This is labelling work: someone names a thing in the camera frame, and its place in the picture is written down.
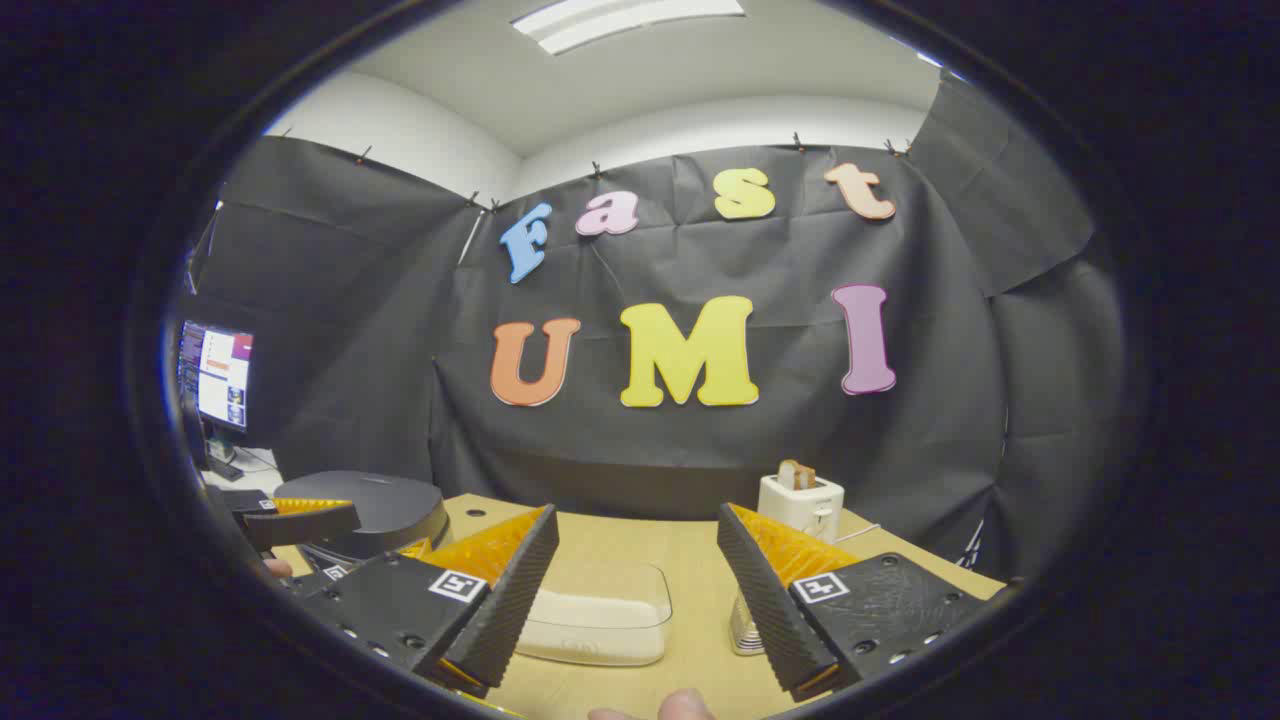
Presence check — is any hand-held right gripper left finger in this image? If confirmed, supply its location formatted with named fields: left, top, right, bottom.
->
left=288, top=505, right=561, bottom=699

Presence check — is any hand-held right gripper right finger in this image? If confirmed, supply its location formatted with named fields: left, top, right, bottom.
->
left=716, top=503, right=991, bottom=703

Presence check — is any clear chopstick holder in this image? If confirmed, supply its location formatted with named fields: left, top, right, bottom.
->
left=729, top=590, right=767, bottom=657

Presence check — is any black silver rice cooker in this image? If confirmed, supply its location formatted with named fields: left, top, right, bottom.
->
left=272, top=472, right=450, bottom=567

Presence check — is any white side table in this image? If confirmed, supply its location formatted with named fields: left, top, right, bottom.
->
left=200, top=447, right=286, bottom=493

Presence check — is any white toaster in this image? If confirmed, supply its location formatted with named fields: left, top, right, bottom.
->
left=757, top=474, right=846, bottom=543

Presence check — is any computer monitor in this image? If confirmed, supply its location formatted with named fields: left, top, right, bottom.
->
left=177, top=320, right=255, bottom=481

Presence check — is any ceiling light panel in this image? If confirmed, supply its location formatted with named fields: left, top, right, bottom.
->
left=512, top=0, right=747, bottom=56

